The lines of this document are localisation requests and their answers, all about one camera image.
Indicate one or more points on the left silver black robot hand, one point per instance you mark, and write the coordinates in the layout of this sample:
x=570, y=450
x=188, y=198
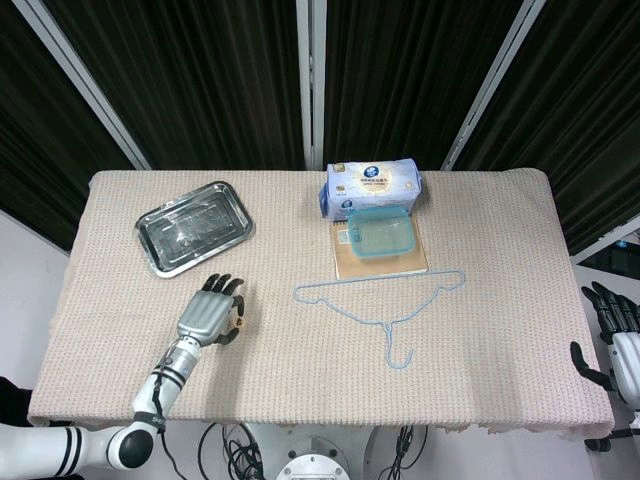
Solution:
x=205, y=320

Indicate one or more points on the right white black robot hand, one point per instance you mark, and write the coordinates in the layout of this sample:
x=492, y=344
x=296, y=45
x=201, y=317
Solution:
x=627, y=365

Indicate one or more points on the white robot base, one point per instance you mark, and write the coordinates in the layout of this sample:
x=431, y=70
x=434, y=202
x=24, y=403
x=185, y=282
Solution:
x=312, y=460

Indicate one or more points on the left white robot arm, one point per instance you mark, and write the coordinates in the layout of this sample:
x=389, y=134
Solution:
x=177, y=367

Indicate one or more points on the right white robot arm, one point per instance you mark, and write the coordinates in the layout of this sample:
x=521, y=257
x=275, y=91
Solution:
x=634, y=420

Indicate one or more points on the rectangular steel tray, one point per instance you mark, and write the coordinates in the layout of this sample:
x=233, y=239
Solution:
x=192, y=230

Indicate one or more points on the beige woven tablecloth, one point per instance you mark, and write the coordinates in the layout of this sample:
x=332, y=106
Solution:
x=300, y=390

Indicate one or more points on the brown spiral notebook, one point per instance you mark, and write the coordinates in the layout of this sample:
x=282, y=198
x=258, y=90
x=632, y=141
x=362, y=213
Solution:
x=380, y=267

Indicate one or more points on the clear container with teal lid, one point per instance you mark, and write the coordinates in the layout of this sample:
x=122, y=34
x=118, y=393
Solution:
x=382, y=235

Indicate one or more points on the blue white tissue pack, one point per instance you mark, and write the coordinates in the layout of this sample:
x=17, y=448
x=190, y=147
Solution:
x=372, y=185

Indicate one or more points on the black pleated curtain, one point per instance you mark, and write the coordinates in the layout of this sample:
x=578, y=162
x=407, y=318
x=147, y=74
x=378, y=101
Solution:
x=410, y=75
x=40, y=125
x=200, y=75
x=590, y=125

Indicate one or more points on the white frame post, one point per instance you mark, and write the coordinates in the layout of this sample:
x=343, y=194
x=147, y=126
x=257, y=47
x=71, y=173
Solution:
x=492, y=85
x=305, y=75
x=85, y=85
x=587, y=252

